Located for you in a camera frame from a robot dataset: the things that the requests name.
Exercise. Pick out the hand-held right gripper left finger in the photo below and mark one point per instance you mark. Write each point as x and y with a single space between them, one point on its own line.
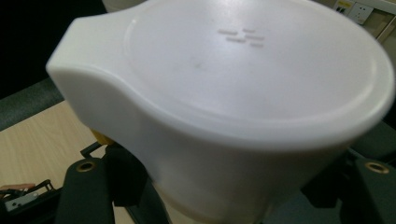
84 193

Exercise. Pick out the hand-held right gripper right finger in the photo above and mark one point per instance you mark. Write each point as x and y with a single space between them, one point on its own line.
370 193

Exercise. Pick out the white-lidded jar of amber liquid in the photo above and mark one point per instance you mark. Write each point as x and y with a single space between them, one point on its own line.
224 77

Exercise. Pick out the black curtain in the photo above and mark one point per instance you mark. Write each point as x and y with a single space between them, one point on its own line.
37 31

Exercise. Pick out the white wall socket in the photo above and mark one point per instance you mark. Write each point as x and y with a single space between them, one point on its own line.
358 11

